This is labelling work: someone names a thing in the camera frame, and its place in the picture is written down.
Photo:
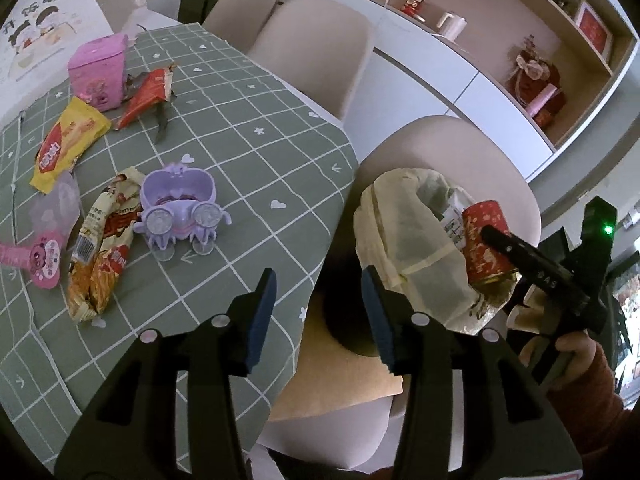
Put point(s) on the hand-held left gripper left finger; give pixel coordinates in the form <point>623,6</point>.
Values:
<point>260,325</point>

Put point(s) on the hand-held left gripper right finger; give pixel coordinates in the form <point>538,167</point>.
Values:
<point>380,325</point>

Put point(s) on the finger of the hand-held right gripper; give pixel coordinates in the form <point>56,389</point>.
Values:
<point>507,245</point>

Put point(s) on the red tin can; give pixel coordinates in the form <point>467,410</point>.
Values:
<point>482,255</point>

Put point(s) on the yellowish plastic bag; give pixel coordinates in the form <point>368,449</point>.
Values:
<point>410,240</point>

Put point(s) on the brown noodle snack packet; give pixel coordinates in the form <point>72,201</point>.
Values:
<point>105,245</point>

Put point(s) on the pink snack bag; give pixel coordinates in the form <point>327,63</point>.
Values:
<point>47,255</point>

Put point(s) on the red snack wrapper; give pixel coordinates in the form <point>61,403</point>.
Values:
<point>147,95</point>

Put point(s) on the yellow snack packet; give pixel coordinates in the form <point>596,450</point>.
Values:
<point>67,142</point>

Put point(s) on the person's right forearm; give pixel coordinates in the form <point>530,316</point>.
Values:
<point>595,410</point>

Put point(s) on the person's right hand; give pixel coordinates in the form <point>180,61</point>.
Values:
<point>575,357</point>

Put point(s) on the yellow seat cushion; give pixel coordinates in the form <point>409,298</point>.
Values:
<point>330,385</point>

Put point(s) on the purple carriage toy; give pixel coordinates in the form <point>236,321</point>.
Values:
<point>175,205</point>

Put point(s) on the pink slim bottle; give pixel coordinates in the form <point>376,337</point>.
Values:
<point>540,100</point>

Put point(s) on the large dried flower bouquet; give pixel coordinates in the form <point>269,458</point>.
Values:
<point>537,80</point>

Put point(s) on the white sideboard cabinet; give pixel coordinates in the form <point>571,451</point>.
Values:
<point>425,75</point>

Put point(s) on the green checked tablecloth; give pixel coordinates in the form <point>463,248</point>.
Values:
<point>200,135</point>

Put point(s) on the white electric kettle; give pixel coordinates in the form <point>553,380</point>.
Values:
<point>452,25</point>

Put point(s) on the red framed picture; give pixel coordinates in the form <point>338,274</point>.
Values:
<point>594,27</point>

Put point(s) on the small red figurine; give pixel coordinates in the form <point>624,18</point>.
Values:
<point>413,5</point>

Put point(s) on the pink tin box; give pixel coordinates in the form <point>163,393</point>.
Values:
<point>97,72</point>

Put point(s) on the mesh food cover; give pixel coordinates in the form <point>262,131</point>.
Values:
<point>45,25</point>

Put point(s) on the wooden wall shelf unit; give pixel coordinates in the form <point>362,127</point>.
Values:
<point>500,5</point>

